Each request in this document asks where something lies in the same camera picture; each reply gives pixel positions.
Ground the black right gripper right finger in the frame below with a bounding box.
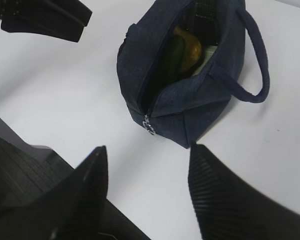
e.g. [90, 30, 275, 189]
[188, 143, 300, 240]

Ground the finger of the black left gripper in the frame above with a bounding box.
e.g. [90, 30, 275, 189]
[0, 0, 92, 27]
[1, 16, 84, 43]

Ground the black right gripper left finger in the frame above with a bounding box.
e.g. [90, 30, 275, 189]
[0, 146, 148, 240]

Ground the dark green cucumber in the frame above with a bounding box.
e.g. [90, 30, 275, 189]
[166, 36, 186, 85]

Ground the silver zipper pull ring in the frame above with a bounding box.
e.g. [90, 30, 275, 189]
[142, 113, 157, 137]

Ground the dark blue lunch bag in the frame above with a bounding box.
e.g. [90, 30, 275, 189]
[116, 0, 270, 148]

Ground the yellow pear shaped fruit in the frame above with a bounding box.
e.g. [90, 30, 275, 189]
[173, 26, 203, 73]

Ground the green lidded glass container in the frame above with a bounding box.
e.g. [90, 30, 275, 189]
[192, 45, 218, 77]

